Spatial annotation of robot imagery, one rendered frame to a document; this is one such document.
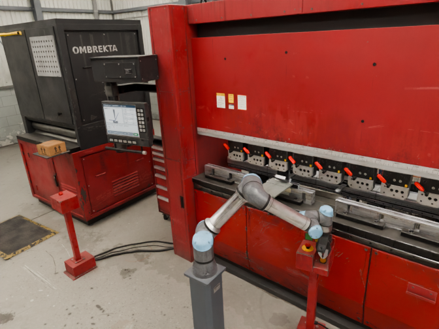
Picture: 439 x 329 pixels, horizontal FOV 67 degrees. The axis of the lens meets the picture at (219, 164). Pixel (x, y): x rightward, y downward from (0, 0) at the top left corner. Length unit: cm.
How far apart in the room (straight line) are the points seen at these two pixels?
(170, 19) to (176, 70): 37
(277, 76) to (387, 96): 72
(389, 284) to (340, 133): 100
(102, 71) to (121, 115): 38
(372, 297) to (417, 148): 103
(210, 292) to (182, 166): 126
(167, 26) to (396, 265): 227
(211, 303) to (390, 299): 115
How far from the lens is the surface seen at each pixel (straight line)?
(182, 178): 297
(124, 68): 278
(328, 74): 223
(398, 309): 255
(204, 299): 206
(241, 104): 259
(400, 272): 239
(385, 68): 212
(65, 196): 324
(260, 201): 176
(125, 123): 286
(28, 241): 437
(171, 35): 273
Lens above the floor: 204
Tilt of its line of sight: 21 degrees down
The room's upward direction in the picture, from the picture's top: 3 degrees counter-clockwise
